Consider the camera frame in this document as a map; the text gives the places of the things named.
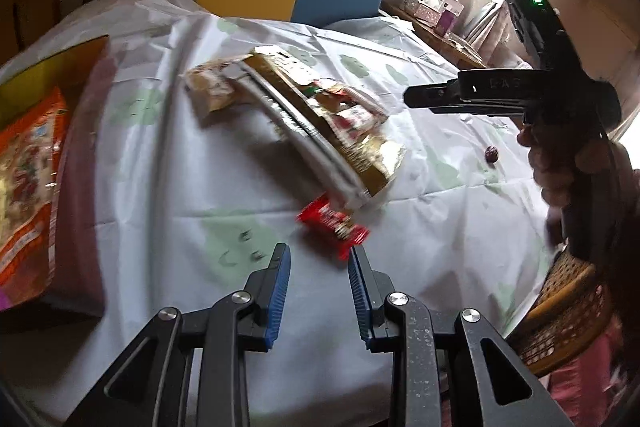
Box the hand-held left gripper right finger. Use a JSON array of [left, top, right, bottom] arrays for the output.
[[348, 245, 576, 427]]

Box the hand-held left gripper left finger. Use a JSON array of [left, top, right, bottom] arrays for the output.
[[65, 243, 292, 427]]

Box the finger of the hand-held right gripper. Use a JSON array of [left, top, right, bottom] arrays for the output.
[[430, 102, 522, 116], [403, 82, 463, 108]]

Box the small red snack packet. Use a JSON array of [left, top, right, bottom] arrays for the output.
[[297, 193, 371, 262]]

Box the gold snack package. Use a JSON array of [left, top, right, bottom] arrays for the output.
[[237, 47, 407, 210]]

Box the beige snack packet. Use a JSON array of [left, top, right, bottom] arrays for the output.
[[182, 55, 257, 116]]

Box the person's right hand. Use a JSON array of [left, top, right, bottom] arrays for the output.
[[516, 126, 601, 228]]

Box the wooden shelf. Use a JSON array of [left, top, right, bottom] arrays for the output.
[[382, 2, 489, 70]]

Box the purple box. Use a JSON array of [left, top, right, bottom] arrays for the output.
[[436, 0, 465, 36]]

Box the patterned tissue box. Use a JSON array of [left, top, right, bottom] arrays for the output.
[[402, 0, 442, 26]]

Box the white cloud-print tablecloth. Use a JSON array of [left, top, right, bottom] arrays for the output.
[[0, 0, 566, 427]]

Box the wicker chair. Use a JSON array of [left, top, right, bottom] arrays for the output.
[[504, 249, 621, 378]]

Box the pink cloth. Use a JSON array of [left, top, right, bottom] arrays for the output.
[[546, 319, 632, 427]]

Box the orange snack bag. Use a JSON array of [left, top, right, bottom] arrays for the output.
[[0, 87, 71, 309]]

